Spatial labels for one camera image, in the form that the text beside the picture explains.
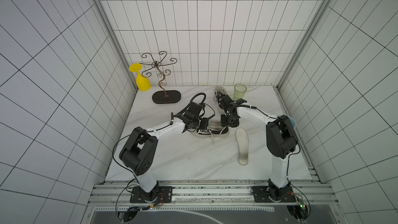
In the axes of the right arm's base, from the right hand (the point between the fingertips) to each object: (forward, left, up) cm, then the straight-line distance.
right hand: (226, 121), depth 95 cm
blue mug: (0, -40, +2) cm, 40 cm away
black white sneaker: (-8, +7, +3) cm, 11 cm away
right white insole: (-10, -9, -3) cm, 14 cm away
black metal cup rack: (+18, +46, 0) cm, 49 cm away
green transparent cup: (+19, -8, +8) cm, 22 cm away
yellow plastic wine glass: (+13, +53, +19) cm, 58 cm away
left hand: (-7, +13, +4) cm, 15 cm away
